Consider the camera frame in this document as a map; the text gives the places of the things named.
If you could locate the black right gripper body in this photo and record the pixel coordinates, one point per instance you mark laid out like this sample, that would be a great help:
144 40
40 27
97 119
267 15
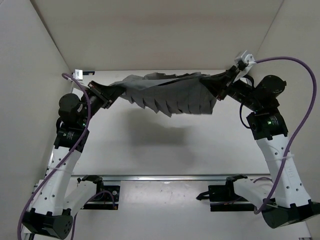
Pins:
223 91

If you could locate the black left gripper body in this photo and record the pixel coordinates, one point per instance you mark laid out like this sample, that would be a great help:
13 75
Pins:
95 98

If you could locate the grey pleated skirt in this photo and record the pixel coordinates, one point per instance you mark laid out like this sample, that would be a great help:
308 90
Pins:
169 93

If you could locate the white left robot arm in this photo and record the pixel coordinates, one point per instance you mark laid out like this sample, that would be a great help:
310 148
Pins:
51 212

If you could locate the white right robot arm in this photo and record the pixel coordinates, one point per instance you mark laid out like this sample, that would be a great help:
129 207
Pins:
288 202

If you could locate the blue left corner label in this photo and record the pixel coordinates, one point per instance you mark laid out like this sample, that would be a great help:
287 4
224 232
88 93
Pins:
88 73

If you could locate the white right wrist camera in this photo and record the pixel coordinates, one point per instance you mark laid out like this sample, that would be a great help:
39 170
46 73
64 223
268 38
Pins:
244 60

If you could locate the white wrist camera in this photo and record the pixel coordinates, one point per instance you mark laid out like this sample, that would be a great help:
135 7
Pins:
78 74
244 60

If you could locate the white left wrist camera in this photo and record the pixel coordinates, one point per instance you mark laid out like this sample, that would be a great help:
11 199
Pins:
78 74

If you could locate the aluminium table edge rail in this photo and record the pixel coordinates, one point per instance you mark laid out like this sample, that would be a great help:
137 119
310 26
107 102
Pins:
166 178

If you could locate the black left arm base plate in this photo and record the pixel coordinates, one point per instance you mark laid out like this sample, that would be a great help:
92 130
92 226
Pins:
107 197

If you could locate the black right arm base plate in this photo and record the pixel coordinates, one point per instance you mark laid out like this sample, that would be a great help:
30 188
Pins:
222 199

